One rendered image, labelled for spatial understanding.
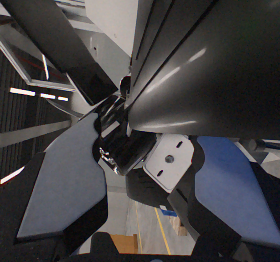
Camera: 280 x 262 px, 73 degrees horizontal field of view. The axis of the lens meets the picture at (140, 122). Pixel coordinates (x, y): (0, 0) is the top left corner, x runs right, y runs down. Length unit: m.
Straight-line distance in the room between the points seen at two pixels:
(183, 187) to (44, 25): 0.32
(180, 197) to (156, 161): 0.06
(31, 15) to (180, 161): 0.30
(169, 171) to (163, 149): 0.04
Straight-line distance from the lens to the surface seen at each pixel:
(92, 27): 0.94
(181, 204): 0.31
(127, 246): 8.26
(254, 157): 0.41
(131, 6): 0.53
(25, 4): 0.36
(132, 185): 0.50
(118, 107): 0.28
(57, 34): 0.37
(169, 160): 0.30
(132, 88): 0.16
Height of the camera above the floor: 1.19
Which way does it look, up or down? 5 degrees down
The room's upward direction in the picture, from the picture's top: 82 degrees counter-clockwise
